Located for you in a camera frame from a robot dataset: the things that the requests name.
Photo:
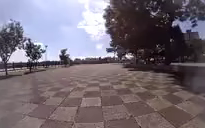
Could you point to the large dark tree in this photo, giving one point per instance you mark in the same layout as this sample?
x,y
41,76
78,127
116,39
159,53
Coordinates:
x,y
143,26

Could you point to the dark wooden fence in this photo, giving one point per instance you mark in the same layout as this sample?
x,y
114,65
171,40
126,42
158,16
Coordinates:
x,y
16,65

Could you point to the grass strip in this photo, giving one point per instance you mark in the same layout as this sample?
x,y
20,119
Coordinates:
x,y
10,74

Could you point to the building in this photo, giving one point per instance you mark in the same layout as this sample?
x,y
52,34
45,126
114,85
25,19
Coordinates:
x,y
193,41

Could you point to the checkered stone tile pavement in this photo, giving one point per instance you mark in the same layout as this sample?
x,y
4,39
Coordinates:
x,y
96,100

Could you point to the distant buildings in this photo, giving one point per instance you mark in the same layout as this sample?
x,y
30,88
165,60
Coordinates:
x,y
93,60

